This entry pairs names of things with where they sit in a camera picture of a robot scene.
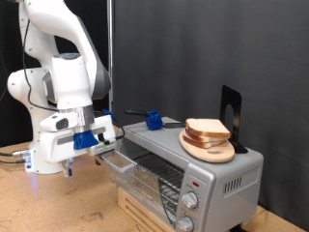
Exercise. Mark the round wooden cutting board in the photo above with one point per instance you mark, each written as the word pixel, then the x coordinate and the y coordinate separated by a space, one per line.
pixel 209 154

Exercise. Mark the white bread slice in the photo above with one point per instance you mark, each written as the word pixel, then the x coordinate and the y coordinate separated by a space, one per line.
pixel 196 138
pixel 207 127
pixel 196 144

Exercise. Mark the spatula with blue grip block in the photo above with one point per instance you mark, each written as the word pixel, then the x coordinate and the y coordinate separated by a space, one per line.
pixel 154 121

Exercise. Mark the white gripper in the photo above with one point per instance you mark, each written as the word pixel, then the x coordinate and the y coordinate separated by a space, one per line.
pixel 58 150

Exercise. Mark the silver toaster oven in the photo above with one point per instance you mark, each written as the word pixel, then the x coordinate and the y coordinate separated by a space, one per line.
pixel 225 167

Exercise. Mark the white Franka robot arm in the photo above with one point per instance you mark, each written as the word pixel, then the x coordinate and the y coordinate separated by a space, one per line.
pixel 70 80

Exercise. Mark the wooden base under oven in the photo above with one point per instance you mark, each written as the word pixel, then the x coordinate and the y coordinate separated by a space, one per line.
pixel 135 212

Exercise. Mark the silver oven knob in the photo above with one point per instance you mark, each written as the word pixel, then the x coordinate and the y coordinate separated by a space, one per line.
pixel 185 224
pixel 190 200

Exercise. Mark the dark grey backdrop curtain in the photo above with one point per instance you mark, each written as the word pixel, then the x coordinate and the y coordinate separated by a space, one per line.
pixel 193 48

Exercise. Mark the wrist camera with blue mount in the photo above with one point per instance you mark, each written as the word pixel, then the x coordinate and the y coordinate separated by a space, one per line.
pixel 84 140

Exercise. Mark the metal pole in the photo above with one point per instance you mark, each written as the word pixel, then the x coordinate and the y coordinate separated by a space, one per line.
pixel 110 32

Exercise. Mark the black metal bookend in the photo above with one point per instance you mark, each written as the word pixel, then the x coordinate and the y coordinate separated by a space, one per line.
pixel 236 100

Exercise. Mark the black backdrop curtain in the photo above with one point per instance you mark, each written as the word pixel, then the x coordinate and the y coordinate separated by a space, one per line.
pixel 13 129

